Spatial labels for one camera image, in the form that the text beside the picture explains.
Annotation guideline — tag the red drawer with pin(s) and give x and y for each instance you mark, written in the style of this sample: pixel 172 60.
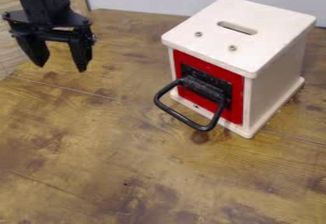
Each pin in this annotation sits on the red drawer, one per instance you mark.
pixel 235 113

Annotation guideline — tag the black metal drawer handle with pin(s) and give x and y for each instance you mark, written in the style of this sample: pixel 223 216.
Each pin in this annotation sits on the black metal drawer handle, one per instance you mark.
pixel 192 107

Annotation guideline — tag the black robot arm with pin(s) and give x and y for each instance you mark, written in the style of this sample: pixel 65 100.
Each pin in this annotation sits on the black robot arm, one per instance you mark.
pixel 49 20

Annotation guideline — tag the white wooden box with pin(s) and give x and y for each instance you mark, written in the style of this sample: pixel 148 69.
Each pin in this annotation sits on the white wooden box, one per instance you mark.
pixel 255 40

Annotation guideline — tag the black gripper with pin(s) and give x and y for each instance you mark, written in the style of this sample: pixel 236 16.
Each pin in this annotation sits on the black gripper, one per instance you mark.
pixel 49 20

